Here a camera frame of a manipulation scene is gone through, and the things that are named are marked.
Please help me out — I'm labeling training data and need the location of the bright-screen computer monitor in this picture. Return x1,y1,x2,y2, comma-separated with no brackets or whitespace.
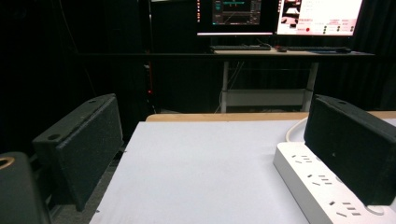
276,0,364,37

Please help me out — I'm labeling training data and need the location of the white-legged wooden desk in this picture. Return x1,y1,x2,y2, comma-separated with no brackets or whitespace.
213,49,375,114

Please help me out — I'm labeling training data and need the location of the dark-screen computer monitor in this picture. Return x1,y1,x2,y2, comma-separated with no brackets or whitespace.
195,0,277,37

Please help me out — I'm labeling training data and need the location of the white table mat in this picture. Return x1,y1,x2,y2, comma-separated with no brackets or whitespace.
89,118,396,224

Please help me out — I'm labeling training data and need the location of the black keyboard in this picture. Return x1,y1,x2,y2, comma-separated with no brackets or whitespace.
281,46,352,53
209,44,273,52

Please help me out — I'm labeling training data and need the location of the white power strip cable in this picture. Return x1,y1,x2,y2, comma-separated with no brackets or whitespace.
285,117,309,144

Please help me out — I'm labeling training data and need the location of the white power strip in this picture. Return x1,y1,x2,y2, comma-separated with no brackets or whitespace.
273,141,396,224

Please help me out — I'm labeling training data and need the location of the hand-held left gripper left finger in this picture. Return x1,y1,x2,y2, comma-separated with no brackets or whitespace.
32,92,125,213

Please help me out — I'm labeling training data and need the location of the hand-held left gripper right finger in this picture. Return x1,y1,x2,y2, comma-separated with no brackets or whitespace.
304,93,396,207

